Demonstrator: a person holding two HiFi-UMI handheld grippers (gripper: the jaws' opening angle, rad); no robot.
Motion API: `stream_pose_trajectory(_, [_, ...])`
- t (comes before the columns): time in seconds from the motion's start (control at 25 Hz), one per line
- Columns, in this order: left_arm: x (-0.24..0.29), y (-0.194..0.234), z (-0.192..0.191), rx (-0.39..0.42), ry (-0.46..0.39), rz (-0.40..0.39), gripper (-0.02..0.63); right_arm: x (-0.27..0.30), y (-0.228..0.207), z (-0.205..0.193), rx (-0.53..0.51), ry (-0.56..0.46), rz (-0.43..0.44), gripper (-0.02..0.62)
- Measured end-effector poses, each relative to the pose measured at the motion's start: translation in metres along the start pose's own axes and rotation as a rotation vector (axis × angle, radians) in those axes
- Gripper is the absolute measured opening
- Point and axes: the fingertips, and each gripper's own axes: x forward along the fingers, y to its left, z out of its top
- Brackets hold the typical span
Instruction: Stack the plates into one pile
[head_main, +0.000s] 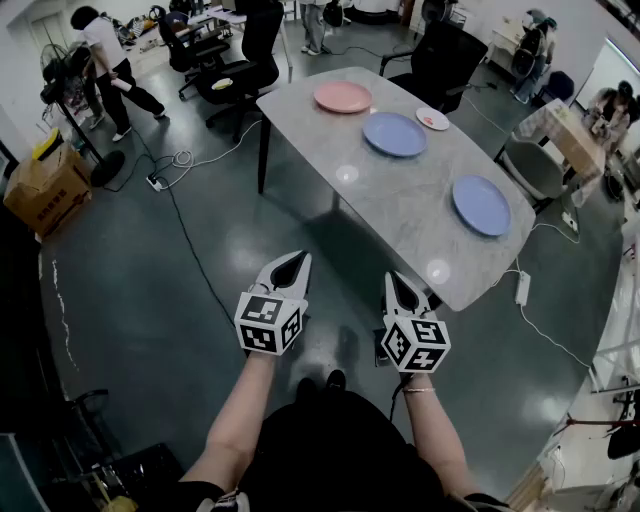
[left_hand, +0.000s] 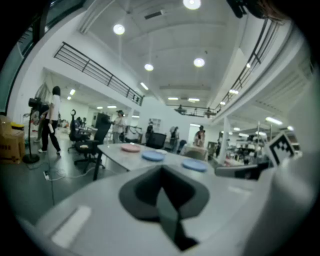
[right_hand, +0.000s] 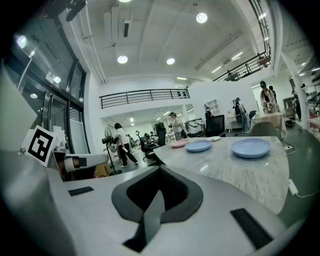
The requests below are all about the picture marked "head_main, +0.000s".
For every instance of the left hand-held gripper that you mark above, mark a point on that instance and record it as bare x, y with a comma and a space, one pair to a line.
260, 325

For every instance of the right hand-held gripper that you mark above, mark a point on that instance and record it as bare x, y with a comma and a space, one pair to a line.
415, 350

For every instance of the blue big plate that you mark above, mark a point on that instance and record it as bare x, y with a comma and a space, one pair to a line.
481, 205
395, 134

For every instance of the pink big plate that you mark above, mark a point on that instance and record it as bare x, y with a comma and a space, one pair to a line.
342, 96

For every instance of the person's left forearm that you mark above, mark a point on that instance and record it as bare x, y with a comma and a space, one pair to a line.
235, 415

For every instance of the person's right forearm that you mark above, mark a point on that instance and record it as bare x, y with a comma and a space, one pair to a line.
435, 440

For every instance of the person's right shoe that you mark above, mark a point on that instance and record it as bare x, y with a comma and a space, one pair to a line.
336, 380

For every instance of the person's shoe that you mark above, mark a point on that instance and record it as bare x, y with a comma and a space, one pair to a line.
306, 389
336, 380

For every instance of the person's left shoe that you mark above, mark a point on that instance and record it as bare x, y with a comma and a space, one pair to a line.
306, 389

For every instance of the white power adapter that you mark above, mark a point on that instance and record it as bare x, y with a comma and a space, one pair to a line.
523, 289

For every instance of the black table leg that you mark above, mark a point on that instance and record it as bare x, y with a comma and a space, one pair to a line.
262, 160

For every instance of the white power strip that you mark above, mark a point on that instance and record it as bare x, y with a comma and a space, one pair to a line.
156, 182
570, 222

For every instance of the person's black clothing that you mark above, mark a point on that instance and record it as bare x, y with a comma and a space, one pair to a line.
325, 450

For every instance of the grey shell chair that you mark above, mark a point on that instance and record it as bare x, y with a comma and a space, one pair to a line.
532, 170

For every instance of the small white plate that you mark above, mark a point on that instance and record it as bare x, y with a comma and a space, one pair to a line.
434, 120

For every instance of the black standing fan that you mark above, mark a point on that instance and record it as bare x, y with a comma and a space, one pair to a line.
107, 167

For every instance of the checkered cloth table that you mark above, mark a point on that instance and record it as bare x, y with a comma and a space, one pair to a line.
542, 120

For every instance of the black office chair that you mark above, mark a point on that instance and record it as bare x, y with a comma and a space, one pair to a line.
260, 45
182, 45

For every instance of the black plastic crate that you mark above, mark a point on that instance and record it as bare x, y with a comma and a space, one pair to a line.
145, 470

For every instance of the black round device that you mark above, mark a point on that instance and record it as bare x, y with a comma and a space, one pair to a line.
615, 184

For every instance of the black mesh armchair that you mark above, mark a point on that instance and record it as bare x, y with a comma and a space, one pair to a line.
450, 55

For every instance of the large cardboard box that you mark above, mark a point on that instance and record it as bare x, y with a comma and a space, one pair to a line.
45, 190

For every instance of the dark blue chair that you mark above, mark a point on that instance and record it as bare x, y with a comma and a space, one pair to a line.
559, 85

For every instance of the white desk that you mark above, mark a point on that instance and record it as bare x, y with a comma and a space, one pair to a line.
225, 17

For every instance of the yellow plastic item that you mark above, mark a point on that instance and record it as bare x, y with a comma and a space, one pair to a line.
46, 145

